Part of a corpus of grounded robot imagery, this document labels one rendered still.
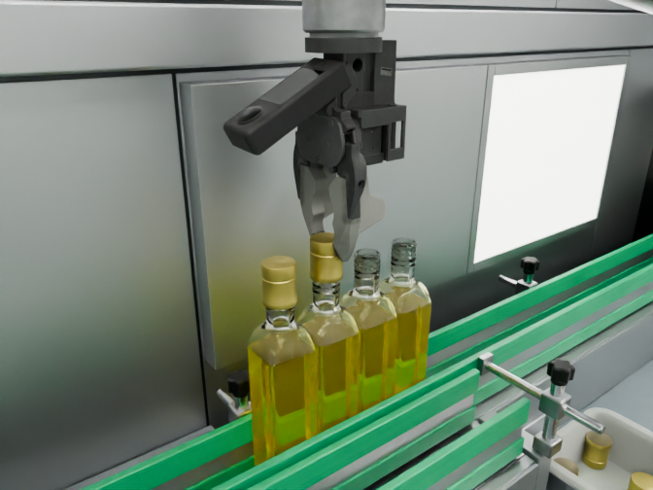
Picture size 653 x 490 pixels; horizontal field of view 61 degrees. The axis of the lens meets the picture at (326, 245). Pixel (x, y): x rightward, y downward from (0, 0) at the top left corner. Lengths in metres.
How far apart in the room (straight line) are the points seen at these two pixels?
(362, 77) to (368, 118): 0.04
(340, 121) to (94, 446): 0.47
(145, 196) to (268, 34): 0.22
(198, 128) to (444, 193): 0.41
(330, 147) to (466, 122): 0.39
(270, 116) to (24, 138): 0.24
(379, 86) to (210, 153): 0.19
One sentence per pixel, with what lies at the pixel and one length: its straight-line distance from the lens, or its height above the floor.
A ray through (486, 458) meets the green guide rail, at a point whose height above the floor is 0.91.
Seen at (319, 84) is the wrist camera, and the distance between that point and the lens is 0.49.
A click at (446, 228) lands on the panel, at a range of 0.89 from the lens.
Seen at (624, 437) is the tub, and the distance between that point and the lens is 0.96.
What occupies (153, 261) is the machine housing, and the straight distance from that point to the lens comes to 0.65.
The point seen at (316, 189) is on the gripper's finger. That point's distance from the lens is 0.56.
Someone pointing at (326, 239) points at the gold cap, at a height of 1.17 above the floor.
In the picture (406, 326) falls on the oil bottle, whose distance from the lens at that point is 0.66.
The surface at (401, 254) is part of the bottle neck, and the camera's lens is 0.64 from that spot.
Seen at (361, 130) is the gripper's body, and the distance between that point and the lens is 0.53.
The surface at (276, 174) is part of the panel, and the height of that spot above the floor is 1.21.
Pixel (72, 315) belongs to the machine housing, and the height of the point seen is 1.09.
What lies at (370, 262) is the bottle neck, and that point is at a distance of 0.60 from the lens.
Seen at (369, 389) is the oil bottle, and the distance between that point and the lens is 0.66.
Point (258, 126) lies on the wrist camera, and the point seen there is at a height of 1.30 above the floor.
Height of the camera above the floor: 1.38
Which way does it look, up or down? 22 degrees down
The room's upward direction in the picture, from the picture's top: straight up
